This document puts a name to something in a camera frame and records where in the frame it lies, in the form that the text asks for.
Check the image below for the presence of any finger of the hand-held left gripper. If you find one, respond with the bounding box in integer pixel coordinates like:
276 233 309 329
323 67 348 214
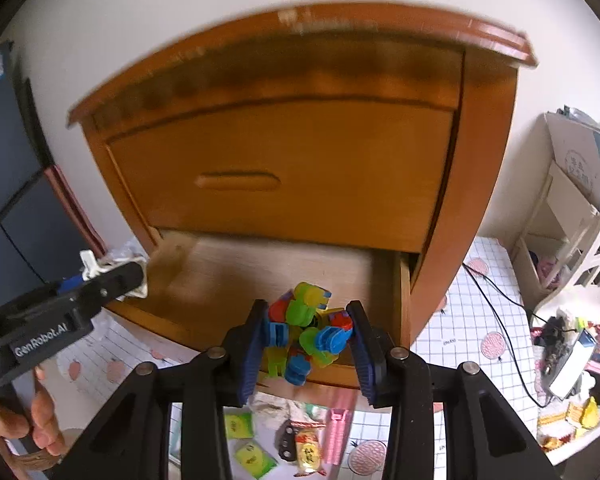
57 261 147 311

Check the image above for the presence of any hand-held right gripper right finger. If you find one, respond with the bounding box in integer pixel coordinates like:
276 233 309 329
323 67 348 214
346 300 561 480

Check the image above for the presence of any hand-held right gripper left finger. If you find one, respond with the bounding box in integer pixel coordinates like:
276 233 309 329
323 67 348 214
50 299 271 480

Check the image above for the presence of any cream cloth pouch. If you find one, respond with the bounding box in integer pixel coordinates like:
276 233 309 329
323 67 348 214
252 394 306 418

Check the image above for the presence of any colourful plastic block toy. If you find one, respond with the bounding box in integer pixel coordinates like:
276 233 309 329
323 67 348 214
260 281 356 386

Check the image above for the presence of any wooden drawer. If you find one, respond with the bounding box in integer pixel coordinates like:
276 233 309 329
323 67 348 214
100 227 413 388
102 102 456 253

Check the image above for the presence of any closed wooden drawer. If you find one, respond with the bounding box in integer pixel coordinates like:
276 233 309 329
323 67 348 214
102 102 456 253

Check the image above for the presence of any person's left hand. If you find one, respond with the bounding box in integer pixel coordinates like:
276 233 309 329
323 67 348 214
0 365 67 468

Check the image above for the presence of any white plastic bag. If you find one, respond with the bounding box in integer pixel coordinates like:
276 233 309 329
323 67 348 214
80 240 150 302

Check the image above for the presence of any green packet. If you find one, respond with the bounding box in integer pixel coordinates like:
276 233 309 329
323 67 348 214
223 411 256 439
234 440 278 480

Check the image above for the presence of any pink comb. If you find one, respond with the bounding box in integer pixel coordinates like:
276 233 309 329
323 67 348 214
324 407 353 466

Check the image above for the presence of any black toy car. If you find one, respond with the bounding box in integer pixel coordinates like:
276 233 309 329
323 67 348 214
276 420 297 463

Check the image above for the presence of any red yellow snack packet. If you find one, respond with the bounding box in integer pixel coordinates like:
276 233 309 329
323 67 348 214
291 419 328 478

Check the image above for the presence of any printed grid floor mat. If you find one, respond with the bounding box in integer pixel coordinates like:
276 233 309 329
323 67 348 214
27 235 548 480

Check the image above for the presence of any dark screen panel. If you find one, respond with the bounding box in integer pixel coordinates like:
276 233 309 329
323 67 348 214
0 42 56 291

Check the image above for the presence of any pile of small toys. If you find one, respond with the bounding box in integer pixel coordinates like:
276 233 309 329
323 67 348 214
530 305 600 453

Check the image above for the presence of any white shelf rack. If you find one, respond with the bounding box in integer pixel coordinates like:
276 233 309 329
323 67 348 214
510 110 600 306

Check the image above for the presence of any wooden nightstand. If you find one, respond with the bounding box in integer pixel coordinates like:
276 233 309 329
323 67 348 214
67 2 538 391

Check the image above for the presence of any white paper box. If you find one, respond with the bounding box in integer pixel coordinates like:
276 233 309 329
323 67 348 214
545 110 600 213

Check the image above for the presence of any black cable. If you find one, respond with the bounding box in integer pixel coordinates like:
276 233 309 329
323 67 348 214
461 262 548 408

